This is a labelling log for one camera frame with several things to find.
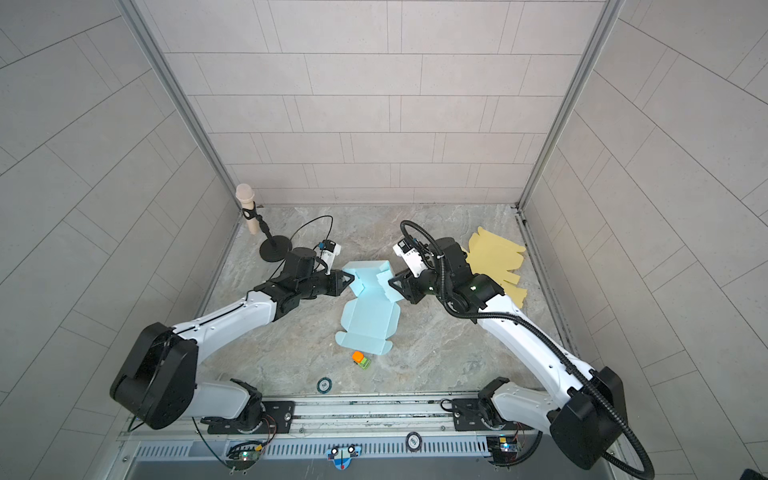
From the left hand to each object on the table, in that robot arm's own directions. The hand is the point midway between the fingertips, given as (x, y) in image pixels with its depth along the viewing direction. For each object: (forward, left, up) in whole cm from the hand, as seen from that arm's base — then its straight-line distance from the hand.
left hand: (361, 276), depth 83 cm
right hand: (-6, -9, +8) cm, 14 cm away
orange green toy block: (-20, -1, -9) cm, 22 cm away
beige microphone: (+18, +33, +14) cm, 40 cm away
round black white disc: (-37, -14, -11) cm, 41 cm away
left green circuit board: (-40, +24, -9) cm, 48 cm away
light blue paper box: (-10, -2, -6) cm, 12 cm away
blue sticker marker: (-40, +2, -9) cm, 41 cm away
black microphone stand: (+17, +33, -11) cm, 38 cm away
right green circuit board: (-39, -35, -11) cm, 53 cm away
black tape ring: (-26, +8, -11) cm, 29 cm away
